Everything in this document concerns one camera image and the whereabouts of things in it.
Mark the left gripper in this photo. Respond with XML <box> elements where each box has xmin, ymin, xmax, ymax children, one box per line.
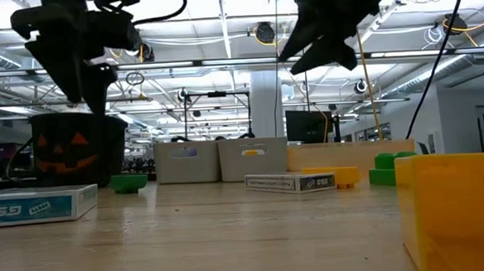
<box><xmin>9</xmin><ymin>0</ymin><xmax>147</xmax><ymax>123</ymax></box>

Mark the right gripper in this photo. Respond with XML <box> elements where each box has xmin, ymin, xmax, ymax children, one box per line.
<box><xmin>274</xmin><ymin>0</ymin><xmax>408</xmax><ymax>76</ymax></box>

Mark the dark green toy block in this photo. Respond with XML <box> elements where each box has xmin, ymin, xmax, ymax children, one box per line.
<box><xmin>109</xmin><ymin>173</ymin><xmax>150</xmax><ymax>196</ymax></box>

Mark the orange toy brick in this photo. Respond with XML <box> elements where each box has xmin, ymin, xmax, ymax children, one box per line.
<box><xmin>301</xmin><ymin>164</ymin><xmax>361</xmax><ymax>191</ymax></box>

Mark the green two-stud toy block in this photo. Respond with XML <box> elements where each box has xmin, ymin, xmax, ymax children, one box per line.
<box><xmin>367</xmin><ymin>149</ymin><xmax>419</xmax><ymax>188</ymax></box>

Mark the black pumpkin-face bucket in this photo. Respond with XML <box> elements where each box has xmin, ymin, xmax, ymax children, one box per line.
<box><xmin>28</xmin><ymin>109</ymin><xmax>133</xmax><ymax>191</ymax></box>

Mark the translucent orange tray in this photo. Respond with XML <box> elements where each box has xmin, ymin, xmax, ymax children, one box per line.
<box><xmin>286</xmin><ymin>138</ymin><xmax>418</xmax><ymax>183</ymax></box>

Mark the white card green emblem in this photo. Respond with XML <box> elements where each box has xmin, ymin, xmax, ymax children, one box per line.
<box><xmin>0</xmin><ymin>183</ymin><xmax>100</xmax><ymax>228</ymax></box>

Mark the grey plastic bin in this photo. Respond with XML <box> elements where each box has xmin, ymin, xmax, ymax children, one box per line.
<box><xmin>152</xmin><ymin>139</ymin><xmax>222</xmax><ymax>186</ymax></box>
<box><xmin>216</xmin><ymin>136</ymin><xmax>290</xmax><ymax>183</ymax></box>

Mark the yellow cable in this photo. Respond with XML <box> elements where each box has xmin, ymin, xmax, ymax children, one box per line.
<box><xmin>355</xmin><ymin>28</ymin><xmax>384</xmax><ymax>142</ymax></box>

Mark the black background gantry frame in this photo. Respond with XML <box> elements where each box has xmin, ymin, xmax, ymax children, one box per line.
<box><xmin>181</xmin><ymin>89</ymin><xmax>254</xmax><ymax>143</ymax></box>

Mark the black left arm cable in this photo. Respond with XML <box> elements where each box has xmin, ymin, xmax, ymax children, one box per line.
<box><xmin>130</xmin><ymin>0</ymin><xmax>190</xmax><ymax>26</ymax></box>

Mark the black hanging cable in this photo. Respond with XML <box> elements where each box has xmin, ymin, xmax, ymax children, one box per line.
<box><xmin>399</xmin><ymin>0</ymin><xmax>478</xmax><ymax>139</ymax></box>

